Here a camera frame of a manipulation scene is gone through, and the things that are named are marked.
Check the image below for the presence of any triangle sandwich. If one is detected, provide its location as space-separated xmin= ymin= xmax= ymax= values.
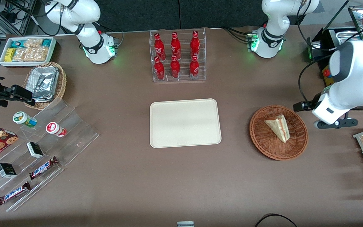
xmin=264 ymin=114 xmax=291 ymax=143

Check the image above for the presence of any light wicker basket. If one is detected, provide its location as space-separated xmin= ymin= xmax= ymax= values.
xmin=22 ymin=61 xmax=67 ymax=110

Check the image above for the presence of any brown wicker basket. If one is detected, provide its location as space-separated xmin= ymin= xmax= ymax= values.
xmin=249 ymin=105 xmax=309 ymax=161

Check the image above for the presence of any cream plastic tray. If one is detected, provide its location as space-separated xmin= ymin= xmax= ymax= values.
xmin=150 ymin=98 xmax=222 ymax=148

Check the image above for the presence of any silver foil pouch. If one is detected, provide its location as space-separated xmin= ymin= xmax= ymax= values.
xmin=33 ymin=93 xmax=56 ymax=102
xmin=30 ymin=66 xmax=60 ymax=96

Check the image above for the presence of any green label white jar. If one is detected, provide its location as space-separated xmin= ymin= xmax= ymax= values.
xmin=12 ymin=111 xmax=38 ymax=128

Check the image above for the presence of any yellow emergency stop box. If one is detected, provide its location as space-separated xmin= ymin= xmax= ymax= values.
xmin=321 ymin=64 xmax=335 ymax=88

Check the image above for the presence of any white snack bin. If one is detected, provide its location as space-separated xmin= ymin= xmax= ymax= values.
xmin=0 ymin=37 xmax=57 ymax=68

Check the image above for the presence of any clear cracker bag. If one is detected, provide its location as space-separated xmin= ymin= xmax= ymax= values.
xmin=24 ymin=38 xmax=43 ymax=49
xmin=12 ymin=47 xmax=26 ymax=62
xmin=24 ymin=47 xmax=49 ymax=62

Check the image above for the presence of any yellow snack packet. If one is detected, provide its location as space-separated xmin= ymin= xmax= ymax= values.
xmin=4 ymin=48 xmax=17 ymax=63

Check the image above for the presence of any red label white jar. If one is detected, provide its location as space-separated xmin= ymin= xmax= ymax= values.
xmin=45 ymin=121 xmax=67 ymax=138

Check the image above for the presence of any small black box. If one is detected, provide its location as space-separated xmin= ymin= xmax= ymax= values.
xmin=26 ymin=141 xmax=44 ymax=159
xmin=0 ymin=162 xmax=17 ymax=179

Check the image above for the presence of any clear acrylic step shelf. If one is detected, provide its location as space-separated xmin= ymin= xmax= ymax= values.
xmin=0 ymin=99 xmax=100 ymax=212

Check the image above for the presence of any black display case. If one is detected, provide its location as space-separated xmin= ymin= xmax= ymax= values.
xmin=307 ymin=0 xmax=363 ymax=110

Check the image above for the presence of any steel pan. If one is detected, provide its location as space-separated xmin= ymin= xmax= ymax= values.
xmin=335 ymin=29 xmax=363 ymax=45

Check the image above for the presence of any Snickers bar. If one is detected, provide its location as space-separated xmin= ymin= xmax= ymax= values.
xmin=0 ymin=182 xmax=32 ymax=206
xmin=28 ymin=156 xmax=59 ymax=180

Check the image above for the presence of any red cola bottle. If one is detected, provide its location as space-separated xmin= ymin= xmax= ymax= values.
xmin=189 ymin=55 xmax=200 ymax=79
xmin=154 ymin=56 xmax=166 ymax=80
xmin=154 ymin=32 xmax=166 ymax=61
xmin=190 ymin=30 xmax=201 ymax=59
xmin=170 ymin=55 xmax=181 ymax=79
xmin=170 ymin=32 xmax=182 ymax=60

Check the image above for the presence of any clear acrylic bottle rack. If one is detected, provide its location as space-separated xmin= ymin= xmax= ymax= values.
xmin=149 ymin=28 xmax=207 ymax=83

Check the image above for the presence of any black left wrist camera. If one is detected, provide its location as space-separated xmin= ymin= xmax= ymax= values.
xmin=293 ymin=100 xmax=316 ymax=113

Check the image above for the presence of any black camera cable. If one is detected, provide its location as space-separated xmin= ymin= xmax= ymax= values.
xmin=298 ymin=55 xmax=331 ymax=103

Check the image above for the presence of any aluminium frame rack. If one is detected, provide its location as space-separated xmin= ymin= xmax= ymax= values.
xmin=0 ymin=0 xmax=37 ymax=36

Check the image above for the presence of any black cable bundle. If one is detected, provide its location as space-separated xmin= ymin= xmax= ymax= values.
xmin=222 ymin=26 xmax=254 ymax=44

